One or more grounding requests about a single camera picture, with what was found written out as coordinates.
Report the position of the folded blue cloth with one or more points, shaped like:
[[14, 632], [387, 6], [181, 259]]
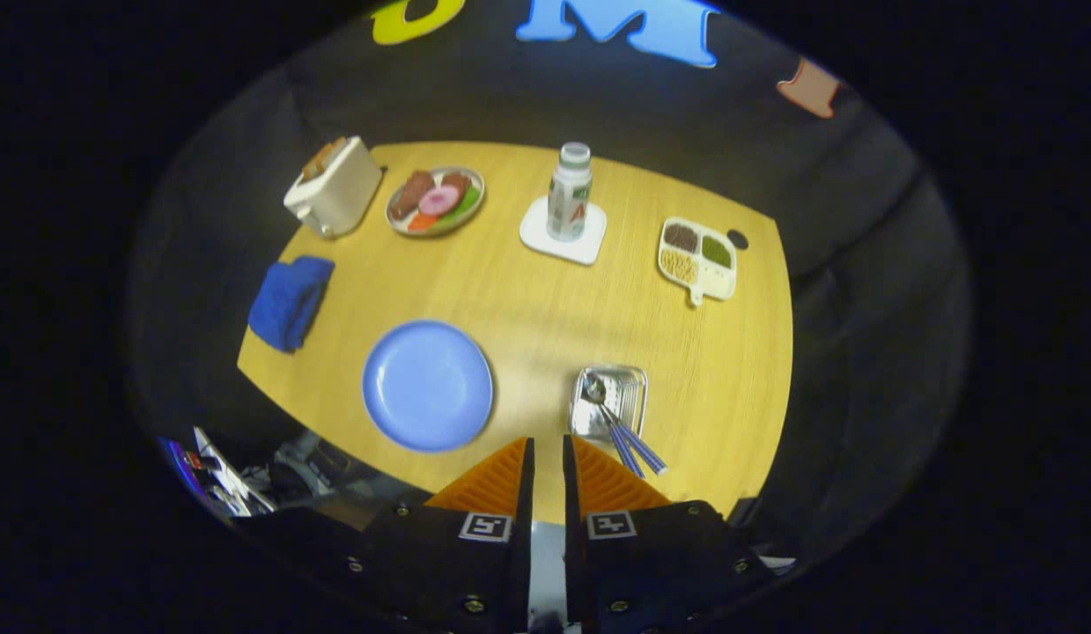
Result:
[[290, 304]]

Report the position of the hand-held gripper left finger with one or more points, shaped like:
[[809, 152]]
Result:
[[439, 572]]

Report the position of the pink ham slice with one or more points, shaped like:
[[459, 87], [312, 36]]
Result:
[[439, 201]]

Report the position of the blue round plate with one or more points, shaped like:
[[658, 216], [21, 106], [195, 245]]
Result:
[[426, 387]]

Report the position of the cream white toaster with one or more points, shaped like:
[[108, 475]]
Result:
[[342, 194]]

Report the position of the oval plate of food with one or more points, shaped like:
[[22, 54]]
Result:
[[435, 201]]

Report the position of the brown sausage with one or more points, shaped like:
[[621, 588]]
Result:
[[413, 192]]

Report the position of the green lettuce leaf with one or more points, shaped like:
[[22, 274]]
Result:
[[468, 204]]

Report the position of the brown toast slice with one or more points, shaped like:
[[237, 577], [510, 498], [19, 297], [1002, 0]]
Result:
[[323, 158]]

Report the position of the white divided dish of beans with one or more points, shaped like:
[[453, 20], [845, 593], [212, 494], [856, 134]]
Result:
[[696, 257]]

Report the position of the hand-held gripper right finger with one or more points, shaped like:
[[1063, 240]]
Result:
[[659, 563]]

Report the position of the white square coaster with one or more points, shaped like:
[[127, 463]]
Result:
[[536, 238]]

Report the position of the black table grommet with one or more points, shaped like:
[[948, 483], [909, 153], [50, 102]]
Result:
[[737, 239]]

